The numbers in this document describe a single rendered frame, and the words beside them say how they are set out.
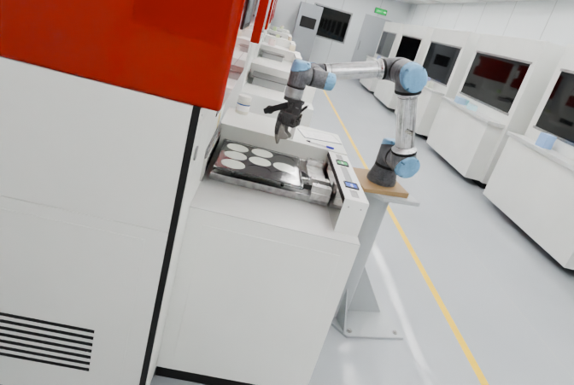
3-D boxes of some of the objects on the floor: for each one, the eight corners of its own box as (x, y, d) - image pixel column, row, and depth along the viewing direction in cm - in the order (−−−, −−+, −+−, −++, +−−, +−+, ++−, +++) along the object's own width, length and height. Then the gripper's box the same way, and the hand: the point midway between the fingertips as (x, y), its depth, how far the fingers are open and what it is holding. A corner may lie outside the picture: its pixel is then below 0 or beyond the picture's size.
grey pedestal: (371, 289, 282) (416, 177, 255) (402, 340, 243) (459, 213, 216) (299, 284, 266) (338, 164, 239) (320, 337, 227) (371, 201, 200)
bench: (367, 93, 1202) (392, 20, 1134) (357, 83, 1370) (377, 19, 1303) (404, 103, 1213) (430, 32, 1146) (389, 91, 1382) (411, 28, 1314)
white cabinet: (153, 382, 176) (189, 207, 149) (195, 255, 266) (223, 131, 239) (303, 409, 183) (364, 247, 156) (295, 277, 273) (332, 160, 246)
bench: (414, 138, 790) (457, 27, 723) (390, 115, 958) (423, 24, 891) (468, 152, 801) (515, 44, 734) (436, 127, 970) (471, 37, 903)
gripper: (299, 102, 173) (285, 150, 180) (307, 100, 181) (294, 146, 188) (280, 96, 175) (267, 143, 183) (289, 94, 183) (277, 139, 191)
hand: (276, 140), depth 186 cm, fingers closed
